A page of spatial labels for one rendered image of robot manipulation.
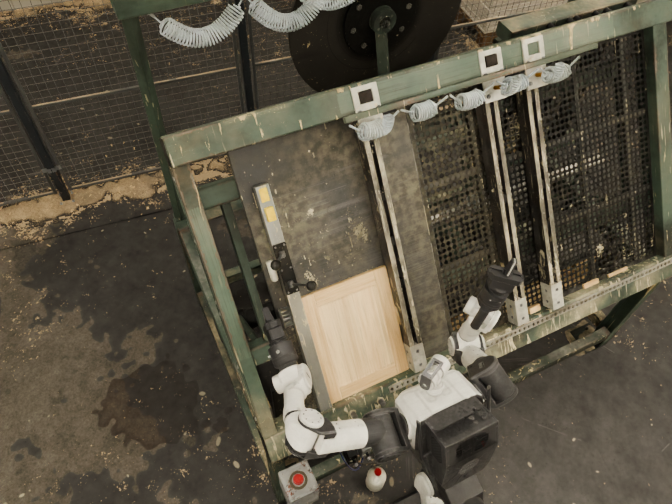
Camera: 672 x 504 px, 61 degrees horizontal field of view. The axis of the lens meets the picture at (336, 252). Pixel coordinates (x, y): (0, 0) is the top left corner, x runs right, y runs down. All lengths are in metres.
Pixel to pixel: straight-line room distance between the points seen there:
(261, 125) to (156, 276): 2.15
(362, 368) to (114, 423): 1.62
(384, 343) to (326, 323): 0.29
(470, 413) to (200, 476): 1.78
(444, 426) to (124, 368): 2.23
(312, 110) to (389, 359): 1.08
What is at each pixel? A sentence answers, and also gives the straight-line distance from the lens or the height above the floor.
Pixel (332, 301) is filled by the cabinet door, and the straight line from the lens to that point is 2.24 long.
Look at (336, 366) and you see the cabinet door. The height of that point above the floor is 1.01.
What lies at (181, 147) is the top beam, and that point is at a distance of 1.91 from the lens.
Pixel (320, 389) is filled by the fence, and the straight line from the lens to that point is 2.35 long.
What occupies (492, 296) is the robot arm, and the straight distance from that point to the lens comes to 2.01.
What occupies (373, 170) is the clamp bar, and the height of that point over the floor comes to 1.63.
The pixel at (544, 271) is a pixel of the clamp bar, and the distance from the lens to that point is 2.74.
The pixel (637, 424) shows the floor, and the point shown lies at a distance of 3.81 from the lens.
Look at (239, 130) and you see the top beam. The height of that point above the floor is 1.86.
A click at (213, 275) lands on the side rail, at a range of 2.05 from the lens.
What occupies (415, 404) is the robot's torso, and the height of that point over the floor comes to 1.35.
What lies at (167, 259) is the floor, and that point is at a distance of 3.99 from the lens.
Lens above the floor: 3.14
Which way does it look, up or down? 53 degrees down
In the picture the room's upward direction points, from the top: 3 degrees clockwise
